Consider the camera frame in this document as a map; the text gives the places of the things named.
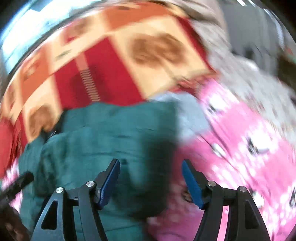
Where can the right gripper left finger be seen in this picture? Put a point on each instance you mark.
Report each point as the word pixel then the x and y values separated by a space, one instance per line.
pixel 57 220

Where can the dark green quilted jacket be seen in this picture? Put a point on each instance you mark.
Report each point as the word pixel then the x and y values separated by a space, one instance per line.
pixel 142 137

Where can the pink penguin blanket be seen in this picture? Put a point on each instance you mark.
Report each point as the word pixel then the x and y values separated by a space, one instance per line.
pixel 240 148

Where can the folded grey sweatpants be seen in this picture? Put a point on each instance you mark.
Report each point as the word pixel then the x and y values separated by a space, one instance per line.
pixel 191 119

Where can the floral bed sheet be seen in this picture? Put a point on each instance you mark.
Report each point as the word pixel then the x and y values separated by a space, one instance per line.
pixel 261 91

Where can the orange red rose blanket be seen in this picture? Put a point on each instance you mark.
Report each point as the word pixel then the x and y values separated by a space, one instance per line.
pixel 122 55

